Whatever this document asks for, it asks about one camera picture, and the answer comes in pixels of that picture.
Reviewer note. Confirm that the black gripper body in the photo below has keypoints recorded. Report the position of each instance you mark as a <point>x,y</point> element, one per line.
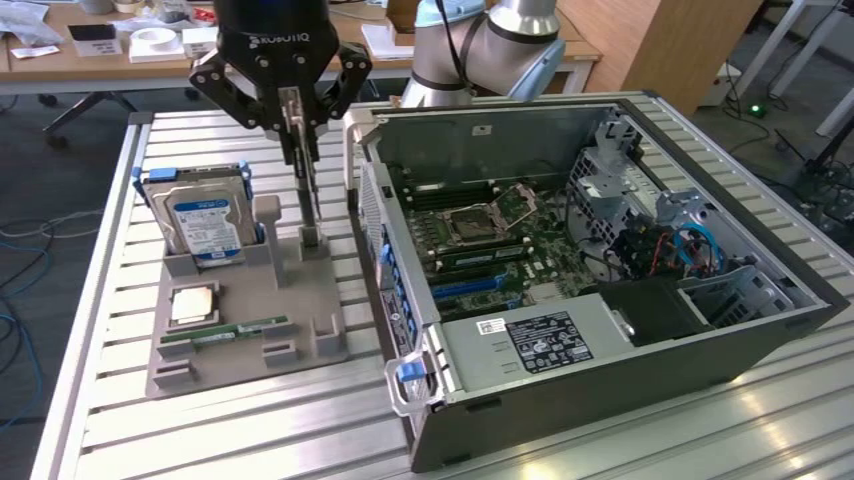
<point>273,30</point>

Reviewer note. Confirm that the black graphics card silver bracket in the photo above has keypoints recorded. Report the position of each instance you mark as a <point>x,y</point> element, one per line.
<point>307,195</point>

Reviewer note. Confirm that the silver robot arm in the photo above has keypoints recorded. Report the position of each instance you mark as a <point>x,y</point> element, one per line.
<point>520,30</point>

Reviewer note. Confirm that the wooden desk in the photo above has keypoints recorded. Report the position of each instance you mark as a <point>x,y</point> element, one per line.
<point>380,67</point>
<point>80,67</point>

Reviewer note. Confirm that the white paper stack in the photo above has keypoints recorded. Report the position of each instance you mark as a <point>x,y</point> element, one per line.
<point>383,42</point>

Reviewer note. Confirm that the small white box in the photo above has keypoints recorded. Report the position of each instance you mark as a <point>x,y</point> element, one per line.
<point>198,42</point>

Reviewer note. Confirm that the red small item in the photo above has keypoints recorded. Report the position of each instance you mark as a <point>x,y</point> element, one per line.
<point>205,15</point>

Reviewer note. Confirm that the flat white box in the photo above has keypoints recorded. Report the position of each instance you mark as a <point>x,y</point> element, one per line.
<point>156,56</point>

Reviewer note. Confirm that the white tape roll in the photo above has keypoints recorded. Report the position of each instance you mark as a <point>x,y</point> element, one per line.
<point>153,37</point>

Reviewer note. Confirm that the grey crumpled bag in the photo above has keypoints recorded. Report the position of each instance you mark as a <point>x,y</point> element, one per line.
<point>169,12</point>

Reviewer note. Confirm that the black chair base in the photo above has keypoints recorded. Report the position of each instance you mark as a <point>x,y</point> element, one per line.
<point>86,107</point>

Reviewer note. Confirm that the white box black top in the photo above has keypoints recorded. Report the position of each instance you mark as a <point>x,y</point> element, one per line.
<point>93,40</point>

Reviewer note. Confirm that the beige tape roll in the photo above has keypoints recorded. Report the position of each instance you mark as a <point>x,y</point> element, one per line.
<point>128,5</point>

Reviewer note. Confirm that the grey cup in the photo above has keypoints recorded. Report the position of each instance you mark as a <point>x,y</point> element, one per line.
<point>96,6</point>

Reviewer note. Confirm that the hard disk in blue caddy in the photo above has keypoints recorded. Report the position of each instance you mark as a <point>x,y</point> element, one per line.
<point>202,225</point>

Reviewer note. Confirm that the white red label card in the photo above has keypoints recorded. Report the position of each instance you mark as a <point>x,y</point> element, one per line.
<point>33,51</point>

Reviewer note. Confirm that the clear plastic bag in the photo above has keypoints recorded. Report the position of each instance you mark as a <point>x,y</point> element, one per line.
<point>26,25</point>

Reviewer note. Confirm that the CPU socket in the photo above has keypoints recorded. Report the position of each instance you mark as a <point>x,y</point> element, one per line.
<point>476,225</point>

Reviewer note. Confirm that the metal socket cover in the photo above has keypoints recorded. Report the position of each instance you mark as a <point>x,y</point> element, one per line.
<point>516,205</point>

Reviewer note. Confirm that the blue card retention latch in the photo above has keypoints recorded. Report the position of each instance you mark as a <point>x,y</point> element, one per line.
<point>385,255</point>

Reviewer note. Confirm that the installed green RAM stick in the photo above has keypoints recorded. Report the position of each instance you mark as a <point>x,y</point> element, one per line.
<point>480,257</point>

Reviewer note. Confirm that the silver CPU chip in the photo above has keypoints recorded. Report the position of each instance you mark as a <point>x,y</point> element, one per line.
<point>193,305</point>

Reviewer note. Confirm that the grey parts rack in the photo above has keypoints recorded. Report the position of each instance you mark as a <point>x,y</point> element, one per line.
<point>267,310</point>

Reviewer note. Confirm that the metal disk bay cage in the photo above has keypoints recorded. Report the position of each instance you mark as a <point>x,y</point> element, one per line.
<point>600,200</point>

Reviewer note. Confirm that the wooden cabinet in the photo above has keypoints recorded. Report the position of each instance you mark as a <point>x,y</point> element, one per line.
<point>667,50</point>

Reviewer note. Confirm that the green motherboard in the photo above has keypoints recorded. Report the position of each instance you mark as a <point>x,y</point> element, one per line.
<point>553,260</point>

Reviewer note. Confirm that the silver chipset heatsink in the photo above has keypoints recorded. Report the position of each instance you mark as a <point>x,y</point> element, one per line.
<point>547,294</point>

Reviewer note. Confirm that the white box red button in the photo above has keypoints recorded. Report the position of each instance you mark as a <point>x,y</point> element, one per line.
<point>723,90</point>

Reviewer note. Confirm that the grey power supply unit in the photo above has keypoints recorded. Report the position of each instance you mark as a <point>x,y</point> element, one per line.
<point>480,360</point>

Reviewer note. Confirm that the black equipment stand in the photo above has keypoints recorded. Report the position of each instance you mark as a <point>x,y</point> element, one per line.
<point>827,165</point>

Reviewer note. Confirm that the open black PC case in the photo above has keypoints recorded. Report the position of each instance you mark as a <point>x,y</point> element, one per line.
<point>600,400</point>

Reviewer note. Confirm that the white table frame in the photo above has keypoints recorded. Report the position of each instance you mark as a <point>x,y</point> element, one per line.
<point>803,52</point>

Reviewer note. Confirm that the metal drive bracket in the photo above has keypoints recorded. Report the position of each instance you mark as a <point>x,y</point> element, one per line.
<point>754,290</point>

